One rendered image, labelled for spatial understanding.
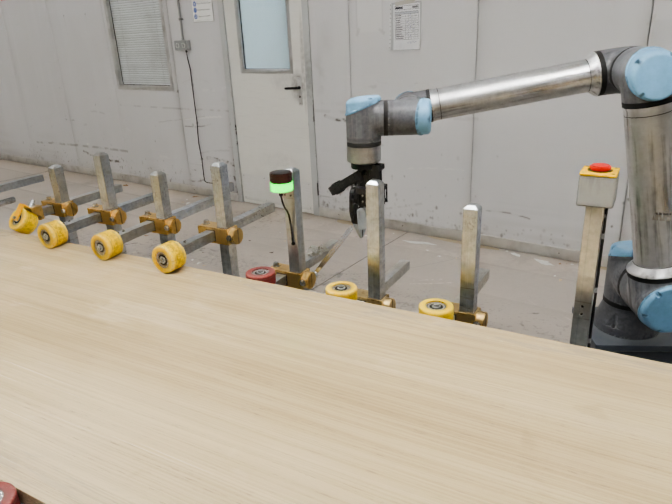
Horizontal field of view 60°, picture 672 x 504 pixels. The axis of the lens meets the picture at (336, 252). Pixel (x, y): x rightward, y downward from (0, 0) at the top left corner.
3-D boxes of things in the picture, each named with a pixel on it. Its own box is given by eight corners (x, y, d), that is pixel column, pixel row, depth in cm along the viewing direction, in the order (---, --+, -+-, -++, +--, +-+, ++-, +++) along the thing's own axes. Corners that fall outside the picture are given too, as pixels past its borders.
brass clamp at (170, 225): (153, 225, 195) (151, 211, 193) (183, 230, 188) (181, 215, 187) (139, 231, 190) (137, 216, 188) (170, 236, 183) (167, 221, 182)
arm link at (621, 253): (645, 286, 186) (653, 234, 180) (669, 310, 170) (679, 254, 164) (595, 286, 187) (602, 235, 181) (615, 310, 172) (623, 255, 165)
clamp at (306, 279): (278, 277, 175) (276, 262, 173) (316, 285, 168) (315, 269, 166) (267, 284, 170) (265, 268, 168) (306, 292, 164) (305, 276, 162)
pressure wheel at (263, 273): (260, 299, 166) (256, 262, 162) (283, 304, 163) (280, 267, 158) (243, 311, 160) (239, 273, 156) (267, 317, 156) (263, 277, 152)
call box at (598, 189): (580, 200, 126) (584, 164, 123) (615, 203, 122) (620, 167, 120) (575, 209, 120) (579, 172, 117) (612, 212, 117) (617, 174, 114)
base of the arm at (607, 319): (585, 310, 193) (588, 283, 189) (644, 311, 191) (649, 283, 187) (604, 339, 175) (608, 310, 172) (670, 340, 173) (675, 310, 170)
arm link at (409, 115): (431, 94, 152) (383, 96, 154) (434, 99, 142) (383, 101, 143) (430, 130, 156) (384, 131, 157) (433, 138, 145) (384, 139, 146)
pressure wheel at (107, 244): (108, 223, 174) (126, 240, 172) (102, 243, 178) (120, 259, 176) (91, 229, 169) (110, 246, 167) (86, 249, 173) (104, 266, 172)
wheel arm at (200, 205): (212, 203, 214) (210, 193, 213) (219, 204, 212) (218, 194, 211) (102, 247, 174) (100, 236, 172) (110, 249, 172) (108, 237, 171)
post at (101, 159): (125, 282, 210) (100, 151, 193) (132, 284, 209) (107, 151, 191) (117, 286, 208) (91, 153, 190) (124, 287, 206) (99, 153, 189)
